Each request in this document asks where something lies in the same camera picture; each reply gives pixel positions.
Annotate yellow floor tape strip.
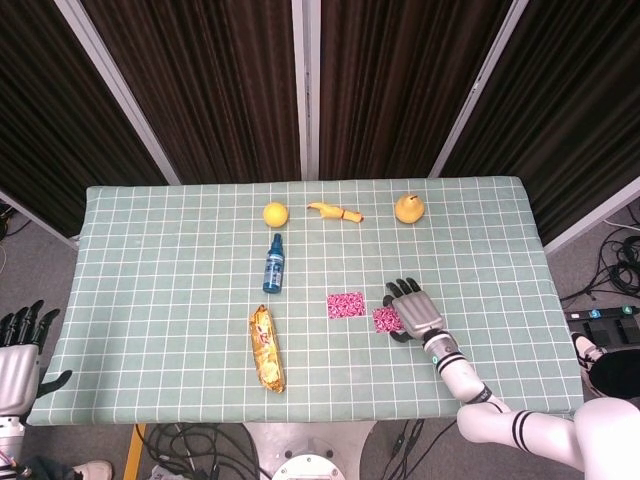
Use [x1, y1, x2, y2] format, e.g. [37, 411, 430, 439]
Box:
[123, 423, 148, 480]

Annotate black cable with connector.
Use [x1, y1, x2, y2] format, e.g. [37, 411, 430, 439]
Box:
[378, 418, 459, 480]

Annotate blue spray bottle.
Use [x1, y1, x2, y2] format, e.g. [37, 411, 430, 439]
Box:
[262, 232, 286, 294]

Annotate green checkered tablecloth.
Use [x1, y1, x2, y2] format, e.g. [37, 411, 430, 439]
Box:
[25, 174, 586, 427]

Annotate yellow rubber chicken toy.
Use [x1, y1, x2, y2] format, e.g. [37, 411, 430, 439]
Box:
[306, 201, 365, 224]

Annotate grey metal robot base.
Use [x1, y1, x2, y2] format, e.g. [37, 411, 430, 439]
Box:
[243, 421, 376, 480]

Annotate pink patterned sponge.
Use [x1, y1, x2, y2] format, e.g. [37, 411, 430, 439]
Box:
[372, 306, 405, 335]
[327, 292, 367, 320]

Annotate gold snack packet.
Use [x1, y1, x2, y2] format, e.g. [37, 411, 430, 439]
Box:
[248, 304, 287, 395]

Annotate dark brown curtain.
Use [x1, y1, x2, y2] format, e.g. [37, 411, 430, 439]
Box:
[319, 0, 515, 179]
[0, 0, 169, 239]
[442, 0, 640, 245]
[79, 0, 301, 184]

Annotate black trouser leg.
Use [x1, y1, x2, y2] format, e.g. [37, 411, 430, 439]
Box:
[588, 343, 640, 401]

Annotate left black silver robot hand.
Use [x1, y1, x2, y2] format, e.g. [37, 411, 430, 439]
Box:
[0, 299, 74, 416]

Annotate white shoe black straps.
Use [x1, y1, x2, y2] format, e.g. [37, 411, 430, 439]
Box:
[572, 334, 609, 372]

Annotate yellow lemon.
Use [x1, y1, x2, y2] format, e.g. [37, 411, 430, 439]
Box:
[262, 201, 290, 229]

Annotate white partition frame post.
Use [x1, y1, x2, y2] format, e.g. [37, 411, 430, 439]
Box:
[428, 0, 530, 179]
[291, 0, 322, 181]
[53, 0, 181, 185]
[542, 188, 640, 255]
[0, 188, 80, 247]

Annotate black cable bundle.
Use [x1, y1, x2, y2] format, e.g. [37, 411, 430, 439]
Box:
[559, 205, 640, 302]
[134, 423, 261, 480]

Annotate yellow pear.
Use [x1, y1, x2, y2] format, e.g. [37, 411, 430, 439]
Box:
[394, 193, 426, 225]

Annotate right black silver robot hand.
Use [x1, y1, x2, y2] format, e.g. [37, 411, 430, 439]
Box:
[382, 277, 446, 346]

